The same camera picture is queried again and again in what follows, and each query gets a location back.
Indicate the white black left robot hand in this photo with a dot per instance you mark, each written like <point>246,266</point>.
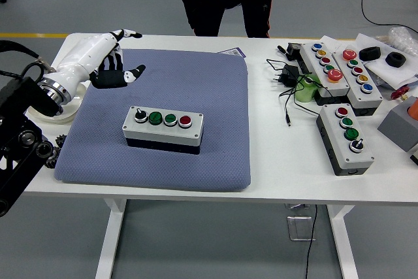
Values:
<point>86,53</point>

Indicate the blue-grey quilted mat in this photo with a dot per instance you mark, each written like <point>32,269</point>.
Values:
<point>202,89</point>

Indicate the white tape roll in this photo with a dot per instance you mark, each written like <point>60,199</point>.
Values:
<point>73,109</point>

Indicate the small black device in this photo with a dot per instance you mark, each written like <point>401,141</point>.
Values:
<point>294,48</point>

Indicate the grey block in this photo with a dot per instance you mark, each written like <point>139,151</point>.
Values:
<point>400,125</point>

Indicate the metal floor socket plate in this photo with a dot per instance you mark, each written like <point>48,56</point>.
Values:
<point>295,230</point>

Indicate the five-button box with plain mushroom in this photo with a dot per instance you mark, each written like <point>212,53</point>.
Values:
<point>372,96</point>

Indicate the five-button box with labelled mushroom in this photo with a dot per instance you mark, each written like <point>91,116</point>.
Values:
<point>318,66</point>

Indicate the purple label card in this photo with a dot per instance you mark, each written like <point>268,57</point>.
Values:
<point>233,52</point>

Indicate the green tape dispenser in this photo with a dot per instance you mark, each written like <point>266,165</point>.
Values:
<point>305,92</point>

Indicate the grey four-button control box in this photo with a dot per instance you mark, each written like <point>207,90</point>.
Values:
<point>163,132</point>
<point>334,141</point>

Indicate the clear plastic bag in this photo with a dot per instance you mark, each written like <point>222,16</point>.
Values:
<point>403,39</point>

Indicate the white table leg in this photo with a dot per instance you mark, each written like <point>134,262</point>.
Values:
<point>344,243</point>
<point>109,243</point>

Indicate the orange cylinder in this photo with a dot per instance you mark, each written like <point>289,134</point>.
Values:
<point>414,109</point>

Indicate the black metal gear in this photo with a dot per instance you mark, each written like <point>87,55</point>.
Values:
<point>61,141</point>
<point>54,160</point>

